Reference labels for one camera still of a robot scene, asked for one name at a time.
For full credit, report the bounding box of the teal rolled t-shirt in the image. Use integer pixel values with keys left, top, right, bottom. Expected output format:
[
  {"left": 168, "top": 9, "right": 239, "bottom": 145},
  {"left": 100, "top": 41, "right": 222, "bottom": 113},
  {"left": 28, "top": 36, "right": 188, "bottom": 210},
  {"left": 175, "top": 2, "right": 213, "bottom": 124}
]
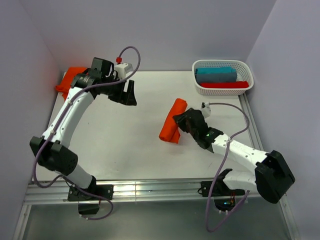
[{"left": 195, "top": 66, "right": 237, "bottom": 75}]

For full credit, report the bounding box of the red rolled t-shirt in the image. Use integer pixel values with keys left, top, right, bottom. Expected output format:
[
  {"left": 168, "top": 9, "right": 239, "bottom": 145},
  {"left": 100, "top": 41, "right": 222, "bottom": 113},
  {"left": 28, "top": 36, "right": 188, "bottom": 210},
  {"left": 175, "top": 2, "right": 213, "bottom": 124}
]
[{"left": 200, "top": 81, "right": 250, "bottom": 89}]

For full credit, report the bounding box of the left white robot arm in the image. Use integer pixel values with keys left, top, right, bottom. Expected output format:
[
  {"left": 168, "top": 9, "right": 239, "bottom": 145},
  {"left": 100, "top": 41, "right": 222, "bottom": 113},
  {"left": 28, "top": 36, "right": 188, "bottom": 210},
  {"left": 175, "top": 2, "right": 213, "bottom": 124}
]
[{"left": 29, "top": 57, "right": 137, "bottom": 200}]

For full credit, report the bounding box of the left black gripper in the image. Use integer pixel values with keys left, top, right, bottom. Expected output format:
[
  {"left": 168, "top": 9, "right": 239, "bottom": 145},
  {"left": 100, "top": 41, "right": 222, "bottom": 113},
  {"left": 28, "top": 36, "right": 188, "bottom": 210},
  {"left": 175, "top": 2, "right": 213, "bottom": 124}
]
[{"left": 102, "top": 75, "right": 137, "bottom": 106}]

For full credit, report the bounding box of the grey rolled t-shirt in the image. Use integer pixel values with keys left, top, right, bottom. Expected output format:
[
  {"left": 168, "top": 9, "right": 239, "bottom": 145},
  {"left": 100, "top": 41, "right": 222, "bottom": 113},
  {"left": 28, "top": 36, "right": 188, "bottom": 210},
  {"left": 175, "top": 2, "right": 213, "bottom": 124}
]
[{"left": 195, "top": 73, "right": 238, "bottom": 84}]

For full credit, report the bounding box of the crumpled orange t-shirt pile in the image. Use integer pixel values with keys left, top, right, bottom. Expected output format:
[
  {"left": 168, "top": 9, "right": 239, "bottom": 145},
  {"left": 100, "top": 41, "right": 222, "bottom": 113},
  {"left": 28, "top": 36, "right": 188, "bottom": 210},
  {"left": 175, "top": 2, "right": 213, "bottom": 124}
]
[{"left": 55, "top": 67, "right": 87, "bottom": 100}]

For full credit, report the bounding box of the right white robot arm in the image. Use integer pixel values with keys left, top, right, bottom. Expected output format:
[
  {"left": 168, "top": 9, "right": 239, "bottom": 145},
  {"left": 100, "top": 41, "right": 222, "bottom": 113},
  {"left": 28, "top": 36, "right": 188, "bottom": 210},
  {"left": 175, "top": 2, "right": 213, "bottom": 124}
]
[{"left": 173, "top": 108, "right": 296, "bottom": 204}]

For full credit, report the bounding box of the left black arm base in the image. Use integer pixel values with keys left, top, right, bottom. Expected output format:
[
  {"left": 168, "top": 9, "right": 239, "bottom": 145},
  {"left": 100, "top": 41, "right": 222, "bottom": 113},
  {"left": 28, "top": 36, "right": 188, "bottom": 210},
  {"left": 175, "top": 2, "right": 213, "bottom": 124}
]
[{"left": 63, "top": 177, "right": 114, "bottom": 221}]

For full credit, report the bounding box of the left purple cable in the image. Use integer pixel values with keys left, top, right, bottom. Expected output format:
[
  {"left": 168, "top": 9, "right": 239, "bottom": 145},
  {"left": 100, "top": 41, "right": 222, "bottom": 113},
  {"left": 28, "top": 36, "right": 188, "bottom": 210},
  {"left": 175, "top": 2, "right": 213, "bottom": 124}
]
[{"left": 32, "top": 46, "right": 142, "bottom": 221}]

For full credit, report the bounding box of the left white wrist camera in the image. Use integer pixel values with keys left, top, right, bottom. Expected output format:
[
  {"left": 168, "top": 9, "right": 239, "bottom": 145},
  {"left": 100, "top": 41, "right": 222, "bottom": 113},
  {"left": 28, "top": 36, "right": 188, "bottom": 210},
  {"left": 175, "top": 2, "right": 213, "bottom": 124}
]
[{"left": 114, "top": 62, "right": 133, "bottom": 80}]

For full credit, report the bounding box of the aluminium rail frame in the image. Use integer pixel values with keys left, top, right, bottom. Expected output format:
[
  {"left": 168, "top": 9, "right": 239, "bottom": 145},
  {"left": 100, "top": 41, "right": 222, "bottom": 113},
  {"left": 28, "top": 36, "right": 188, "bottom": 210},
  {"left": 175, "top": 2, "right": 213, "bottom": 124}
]
[{"left": 12, "top": 93, "right": 301, "bottom": 240}]

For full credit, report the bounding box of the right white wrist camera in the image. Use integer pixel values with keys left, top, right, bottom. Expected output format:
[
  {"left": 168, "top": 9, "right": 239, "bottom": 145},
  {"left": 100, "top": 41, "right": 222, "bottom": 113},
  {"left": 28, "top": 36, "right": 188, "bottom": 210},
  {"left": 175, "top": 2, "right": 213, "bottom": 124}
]
[{"left": 200, "top": 102, "right": 211, "bottom": 119}]

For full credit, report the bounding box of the white plastic basket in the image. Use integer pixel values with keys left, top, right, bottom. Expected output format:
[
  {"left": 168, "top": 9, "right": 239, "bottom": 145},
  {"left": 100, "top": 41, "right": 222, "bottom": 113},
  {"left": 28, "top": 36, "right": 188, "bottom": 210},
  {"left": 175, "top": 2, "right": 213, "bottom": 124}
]
[{"left": 192, "top": 59, "right": 254, "bottom": 96}]

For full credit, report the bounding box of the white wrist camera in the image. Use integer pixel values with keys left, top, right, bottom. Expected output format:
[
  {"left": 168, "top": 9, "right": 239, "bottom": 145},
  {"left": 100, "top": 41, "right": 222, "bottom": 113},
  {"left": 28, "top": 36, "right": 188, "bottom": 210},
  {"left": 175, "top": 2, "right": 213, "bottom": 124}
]
[
  {"left": 200, "top": 102, "right": 211, "bottom": 119},
  {"left": 114, "top": 62, "right": 133, "bottom": 80}
]

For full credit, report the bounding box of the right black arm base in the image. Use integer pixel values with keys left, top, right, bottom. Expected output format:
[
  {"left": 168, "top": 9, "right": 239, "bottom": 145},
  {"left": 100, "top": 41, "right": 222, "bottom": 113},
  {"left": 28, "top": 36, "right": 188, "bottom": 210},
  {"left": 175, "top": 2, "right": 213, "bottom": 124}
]
[{"left": 197, "top": 180, "right": 246, "bottom": 212}]

